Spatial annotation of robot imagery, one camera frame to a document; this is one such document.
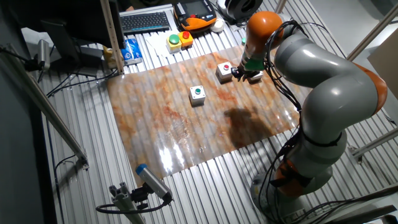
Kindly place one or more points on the bystander hand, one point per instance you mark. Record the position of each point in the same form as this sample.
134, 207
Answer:
130, 8

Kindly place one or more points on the silver camera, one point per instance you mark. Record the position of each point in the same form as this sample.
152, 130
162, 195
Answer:
43, 54

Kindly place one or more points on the black keyboard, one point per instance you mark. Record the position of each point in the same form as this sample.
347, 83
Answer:
144, 21

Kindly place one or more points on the grey box green flat button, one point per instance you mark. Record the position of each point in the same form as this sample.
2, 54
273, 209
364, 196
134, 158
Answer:
196, 98

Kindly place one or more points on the brown cardboard panel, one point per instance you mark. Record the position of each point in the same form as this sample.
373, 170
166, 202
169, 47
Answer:
385, 65

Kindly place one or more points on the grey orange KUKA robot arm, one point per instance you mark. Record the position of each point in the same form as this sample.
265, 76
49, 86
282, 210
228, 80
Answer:
326, 77

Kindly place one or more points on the grey camera with blue cap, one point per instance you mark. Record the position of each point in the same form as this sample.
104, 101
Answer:
152, 182

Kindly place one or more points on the orange black teach pendant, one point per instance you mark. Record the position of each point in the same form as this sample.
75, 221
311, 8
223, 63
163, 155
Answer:
194, 18

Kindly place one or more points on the black computer monitor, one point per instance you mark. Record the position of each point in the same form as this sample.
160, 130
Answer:
62, 18

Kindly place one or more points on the long slanted aluminium bar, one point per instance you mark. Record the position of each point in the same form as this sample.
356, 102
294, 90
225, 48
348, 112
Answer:
46, 105

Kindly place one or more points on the white paper sheets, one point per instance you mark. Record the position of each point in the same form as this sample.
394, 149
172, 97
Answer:
158, 43

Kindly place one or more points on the aluminium frame post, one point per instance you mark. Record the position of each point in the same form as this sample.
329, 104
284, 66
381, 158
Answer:
373, 31
280, 6

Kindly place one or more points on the yellow plastic bag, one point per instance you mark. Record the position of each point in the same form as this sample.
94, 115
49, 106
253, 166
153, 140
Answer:
109, 57

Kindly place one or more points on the upright post with ruler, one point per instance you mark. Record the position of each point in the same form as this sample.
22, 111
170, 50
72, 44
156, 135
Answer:
112, 37

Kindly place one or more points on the marble pattern orange mat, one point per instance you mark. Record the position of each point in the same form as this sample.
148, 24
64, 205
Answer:
171, 124

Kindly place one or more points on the short aluminium profile stub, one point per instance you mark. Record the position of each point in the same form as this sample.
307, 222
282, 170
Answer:
124, 202

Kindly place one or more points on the aluminium frame bar with bracket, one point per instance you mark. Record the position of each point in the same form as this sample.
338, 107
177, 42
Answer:
376, 141

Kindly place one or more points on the green gripper mounting adapter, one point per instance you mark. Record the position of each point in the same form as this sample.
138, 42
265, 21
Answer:
253, 64

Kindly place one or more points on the blue white tissue pack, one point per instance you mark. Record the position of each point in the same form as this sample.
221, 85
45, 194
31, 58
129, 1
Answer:
132, 53

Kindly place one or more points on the black round spool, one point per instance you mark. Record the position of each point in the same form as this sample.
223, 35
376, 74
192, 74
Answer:
242, 7

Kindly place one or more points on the white computer mouse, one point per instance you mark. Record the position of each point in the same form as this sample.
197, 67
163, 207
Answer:
217, 26

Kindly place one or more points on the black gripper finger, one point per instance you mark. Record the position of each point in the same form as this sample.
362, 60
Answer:
240, 78
246, 78

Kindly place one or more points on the orange box red mushroom button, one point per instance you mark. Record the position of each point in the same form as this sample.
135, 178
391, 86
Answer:
186, 40

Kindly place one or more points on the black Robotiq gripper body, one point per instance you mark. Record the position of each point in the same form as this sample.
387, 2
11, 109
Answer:
245, 73

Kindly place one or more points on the yellow box green mushroom button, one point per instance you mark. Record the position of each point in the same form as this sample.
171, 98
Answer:
173, 45

